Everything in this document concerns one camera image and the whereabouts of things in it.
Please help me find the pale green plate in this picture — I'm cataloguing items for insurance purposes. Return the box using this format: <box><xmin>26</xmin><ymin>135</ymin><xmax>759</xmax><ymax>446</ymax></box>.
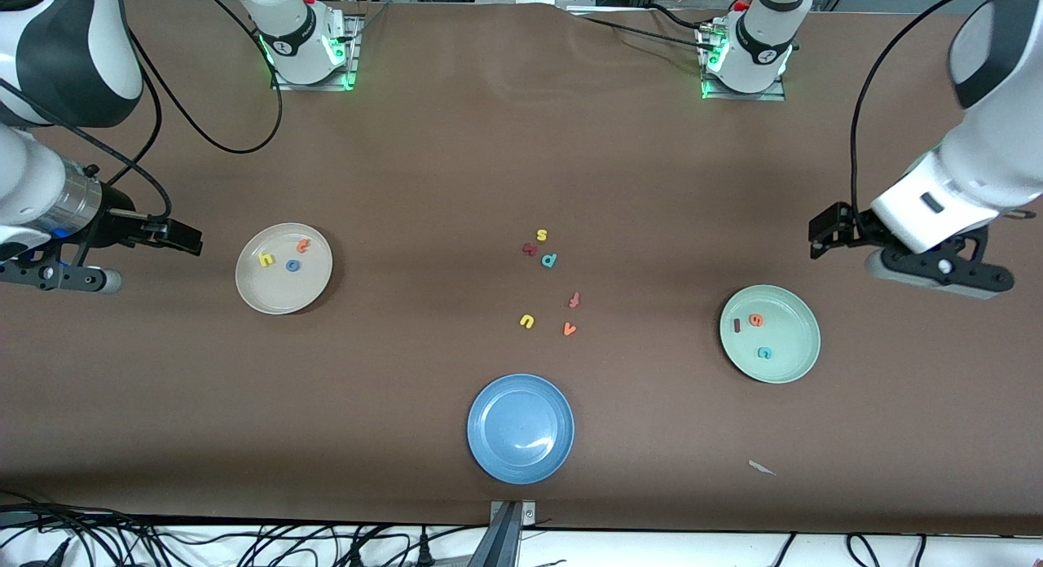
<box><xmin>720</xmin><ymin>284</ymin><xmax>821</xmax><ymax>385</ymax></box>

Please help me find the beige brown plate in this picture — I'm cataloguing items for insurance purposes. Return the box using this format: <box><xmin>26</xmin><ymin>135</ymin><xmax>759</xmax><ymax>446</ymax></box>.
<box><xmin>235</xmin><ymin>222</ymin><xmax>334</xmax><ymax>315</ymax></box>

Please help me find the brown paper table cover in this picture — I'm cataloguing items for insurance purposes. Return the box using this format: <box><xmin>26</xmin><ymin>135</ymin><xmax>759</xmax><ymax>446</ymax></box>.
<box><xmin>0</xmin><ymin>0</ymin><xmax>1043</xmax><ymax>537</ymax></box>

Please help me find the blue plate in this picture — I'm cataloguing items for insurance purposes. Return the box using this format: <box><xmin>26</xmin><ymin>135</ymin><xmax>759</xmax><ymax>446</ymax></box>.
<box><xmin>467</xmin><ymin>374</ymin><xmax>575</xmax><ymax>486</ymax></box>

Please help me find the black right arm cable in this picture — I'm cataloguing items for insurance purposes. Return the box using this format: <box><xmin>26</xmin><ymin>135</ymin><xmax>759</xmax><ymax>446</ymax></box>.
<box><xmin>81</xmin><ymin>0</ymin><xmax>284</xmax><ymax>222</ymax></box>

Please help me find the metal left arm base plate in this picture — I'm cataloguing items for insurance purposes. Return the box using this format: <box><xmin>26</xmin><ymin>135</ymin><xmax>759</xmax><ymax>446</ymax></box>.
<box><xmin>699</xmin><ymin>21</ymin><xmax>787</xmax><ymax>102</ymax></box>

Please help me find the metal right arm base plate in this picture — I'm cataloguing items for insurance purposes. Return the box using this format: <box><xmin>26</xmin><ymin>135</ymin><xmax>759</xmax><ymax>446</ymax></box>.
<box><xmin>271</xmin><ymin>13</ymin><xmax>361</xmax><ymax>91</ymax></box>

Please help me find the black cable on table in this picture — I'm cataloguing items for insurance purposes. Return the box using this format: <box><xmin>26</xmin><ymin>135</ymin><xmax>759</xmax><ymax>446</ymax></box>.
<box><xmin>646</xmin><ymin>3</ymin><xmax>714</xmax><ymax>29</ymax></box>
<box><xmin>568</xmin><ymin>13</ymin><xmax>706</xmax><ymax>42</ymax></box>

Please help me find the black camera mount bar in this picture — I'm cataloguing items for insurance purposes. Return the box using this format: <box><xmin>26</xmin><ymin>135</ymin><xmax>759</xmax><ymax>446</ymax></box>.
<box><xmin>467</xmin><ymin>502</ymin><xmax>522</xmax><ymax>567</ymax></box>

